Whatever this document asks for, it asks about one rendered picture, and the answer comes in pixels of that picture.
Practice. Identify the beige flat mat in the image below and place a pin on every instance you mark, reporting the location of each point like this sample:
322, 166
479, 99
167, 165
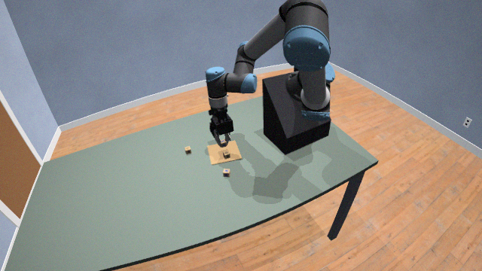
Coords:
216, 153

